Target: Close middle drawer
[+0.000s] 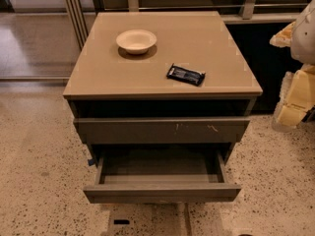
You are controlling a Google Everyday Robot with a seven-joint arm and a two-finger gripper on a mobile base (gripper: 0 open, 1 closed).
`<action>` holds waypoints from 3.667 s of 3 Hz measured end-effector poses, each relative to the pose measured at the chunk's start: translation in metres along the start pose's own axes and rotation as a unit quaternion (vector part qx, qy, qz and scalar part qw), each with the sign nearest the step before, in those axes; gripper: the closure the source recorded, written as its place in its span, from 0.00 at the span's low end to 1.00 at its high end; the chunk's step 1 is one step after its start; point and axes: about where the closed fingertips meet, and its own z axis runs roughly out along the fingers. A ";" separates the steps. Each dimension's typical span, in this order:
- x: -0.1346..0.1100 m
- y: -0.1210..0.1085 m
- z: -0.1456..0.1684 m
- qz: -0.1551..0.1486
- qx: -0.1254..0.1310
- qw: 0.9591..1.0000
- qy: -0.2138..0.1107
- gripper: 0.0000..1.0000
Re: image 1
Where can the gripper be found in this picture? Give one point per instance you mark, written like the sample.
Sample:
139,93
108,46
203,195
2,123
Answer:
304,38

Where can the grey drawer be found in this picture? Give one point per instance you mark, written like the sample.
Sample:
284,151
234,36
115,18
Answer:
165,175
131,131

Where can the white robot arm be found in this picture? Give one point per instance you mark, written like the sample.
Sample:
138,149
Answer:
302,46

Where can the grey drawer cabinet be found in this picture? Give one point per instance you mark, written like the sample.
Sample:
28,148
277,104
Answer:
108,82

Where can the grey top drawer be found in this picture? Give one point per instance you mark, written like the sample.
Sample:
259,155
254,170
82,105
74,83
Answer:
131,131

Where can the black snack packet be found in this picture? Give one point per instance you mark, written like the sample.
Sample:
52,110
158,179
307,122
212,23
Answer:
183,75

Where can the white ceramic bowl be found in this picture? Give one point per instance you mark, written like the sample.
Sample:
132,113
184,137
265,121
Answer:
136,41

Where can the blue tape piece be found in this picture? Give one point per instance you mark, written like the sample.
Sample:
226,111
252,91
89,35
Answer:
91,162

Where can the metal railing frame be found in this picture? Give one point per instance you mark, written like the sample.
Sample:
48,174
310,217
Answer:
246,19

